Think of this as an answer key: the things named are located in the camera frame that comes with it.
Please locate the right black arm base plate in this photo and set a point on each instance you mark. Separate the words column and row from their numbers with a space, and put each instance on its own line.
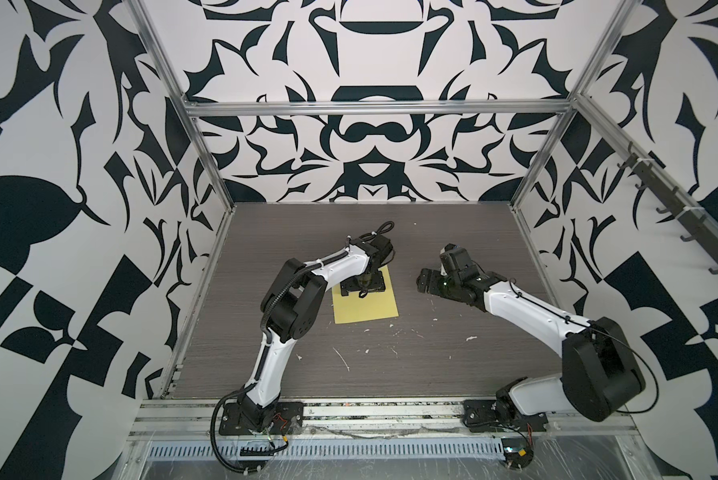
column 488, row 415

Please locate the small green-lit electronics box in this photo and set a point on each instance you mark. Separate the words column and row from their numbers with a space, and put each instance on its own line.
column 517, row 453

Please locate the yellow square paper sheet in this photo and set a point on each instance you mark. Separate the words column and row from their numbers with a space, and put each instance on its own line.
column 375, row 306

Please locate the white slotted cable duct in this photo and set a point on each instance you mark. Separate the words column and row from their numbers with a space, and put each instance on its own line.
column 338, row 449

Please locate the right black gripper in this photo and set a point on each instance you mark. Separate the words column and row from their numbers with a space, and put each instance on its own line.
column 432, row 288

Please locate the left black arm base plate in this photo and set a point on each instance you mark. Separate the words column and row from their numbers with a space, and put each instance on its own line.
column 280, row 418

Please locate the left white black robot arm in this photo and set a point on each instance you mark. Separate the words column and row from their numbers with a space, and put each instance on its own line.
column 290, row 308

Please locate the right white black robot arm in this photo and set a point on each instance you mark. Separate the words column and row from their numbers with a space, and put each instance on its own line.
column 600, row 372

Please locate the aluminium front rail frame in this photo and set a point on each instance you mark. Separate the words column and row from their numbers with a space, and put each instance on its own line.
column 366, row 418

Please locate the black wall hook rail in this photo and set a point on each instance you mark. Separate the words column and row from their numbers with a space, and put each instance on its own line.
column 674, row 202

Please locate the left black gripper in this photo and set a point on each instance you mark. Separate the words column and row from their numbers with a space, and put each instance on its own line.
column 352, row 286

